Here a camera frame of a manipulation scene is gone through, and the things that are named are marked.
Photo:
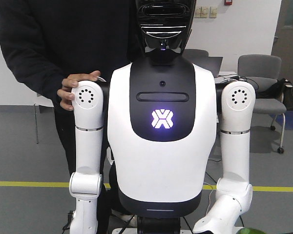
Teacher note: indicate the person's bare hand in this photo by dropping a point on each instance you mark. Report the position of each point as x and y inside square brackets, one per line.
[72, 81]

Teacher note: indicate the green avocado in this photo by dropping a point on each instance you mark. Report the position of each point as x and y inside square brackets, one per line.
[246, 230]

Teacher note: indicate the white robot arm image left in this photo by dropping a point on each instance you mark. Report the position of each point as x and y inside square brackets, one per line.
[86, 182]

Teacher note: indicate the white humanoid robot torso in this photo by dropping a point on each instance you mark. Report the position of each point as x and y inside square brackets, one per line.
[161, 128]

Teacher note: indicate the person in dark clothes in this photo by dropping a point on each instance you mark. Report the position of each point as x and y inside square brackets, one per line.
[51, 45]

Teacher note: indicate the grey laptop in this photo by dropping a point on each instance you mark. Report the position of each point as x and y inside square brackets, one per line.
[214, 65]

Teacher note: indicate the white robot arm image right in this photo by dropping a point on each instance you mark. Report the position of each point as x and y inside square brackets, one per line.
[233, 190]

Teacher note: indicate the grey office chair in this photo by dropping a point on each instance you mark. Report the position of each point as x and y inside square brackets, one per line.
[262, 71]

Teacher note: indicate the black robot head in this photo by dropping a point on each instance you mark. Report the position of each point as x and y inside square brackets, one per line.
[163, 28]

